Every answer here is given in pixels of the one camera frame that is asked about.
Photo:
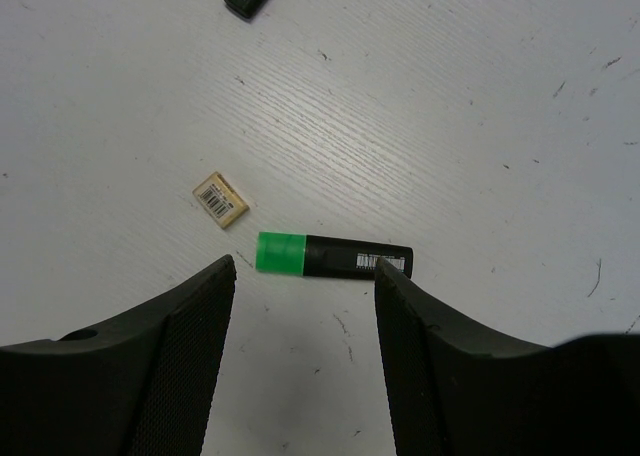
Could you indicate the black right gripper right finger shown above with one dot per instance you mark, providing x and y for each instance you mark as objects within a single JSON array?
[{"x": 457, "y": 387}]

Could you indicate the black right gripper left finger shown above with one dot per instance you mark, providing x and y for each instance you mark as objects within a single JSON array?
[{"x": 139, "y": 383}]

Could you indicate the green cap highlighter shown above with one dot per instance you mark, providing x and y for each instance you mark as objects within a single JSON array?
[{"x": 327, "y": 257}]

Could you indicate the small beige eraser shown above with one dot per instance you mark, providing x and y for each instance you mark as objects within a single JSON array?
[{"x": 220, "y": 200}]

